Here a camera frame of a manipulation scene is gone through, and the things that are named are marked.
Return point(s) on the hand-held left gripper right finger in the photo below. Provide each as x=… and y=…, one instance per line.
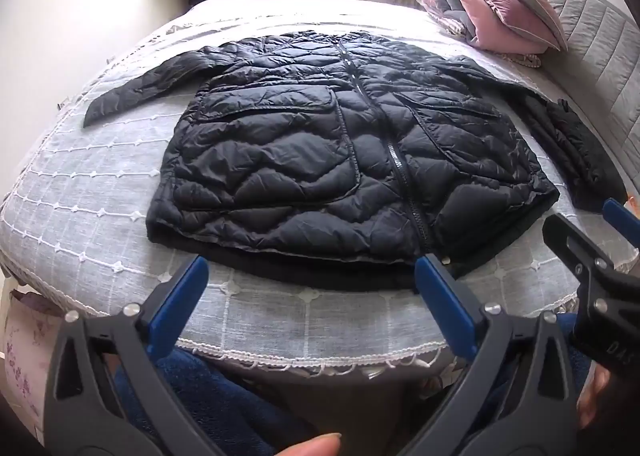
x=445, y=306

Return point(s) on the black quilted puffer jacket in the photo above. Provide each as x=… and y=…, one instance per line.
x=320, y=150

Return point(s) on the pink velvet pillow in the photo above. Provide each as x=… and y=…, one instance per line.
x=505, y=10

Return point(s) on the folded pink grey quilt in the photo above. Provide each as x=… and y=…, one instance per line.
x=440, y=0

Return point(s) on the floral bed skirt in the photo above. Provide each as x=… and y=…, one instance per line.
x=25, y=351

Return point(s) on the person's blue fleece pants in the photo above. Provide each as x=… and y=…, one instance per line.
x=225, y=401

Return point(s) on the folded black garment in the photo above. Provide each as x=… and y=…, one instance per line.
x=570, y=150

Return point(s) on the lace trimmed cushion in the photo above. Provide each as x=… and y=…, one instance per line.
x=520, y=59

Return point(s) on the grey padded headboard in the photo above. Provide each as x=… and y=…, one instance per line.
x=600, y=35

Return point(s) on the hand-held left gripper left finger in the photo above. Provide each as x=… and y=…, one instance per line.
x=179, y=306

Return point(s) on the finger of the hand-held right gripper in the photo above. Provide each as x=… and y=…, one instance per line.
x=616, y=212
x=575, y=241

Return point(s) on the person's right hand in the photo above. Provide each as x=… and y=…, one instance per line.
x=595, y=398

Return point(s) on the bed with grey checked bedspread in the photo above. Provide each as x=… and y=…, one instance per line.
x=100, y=186

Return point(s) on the person's left hand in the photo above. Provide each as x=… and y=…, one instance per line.
x=312, y=446

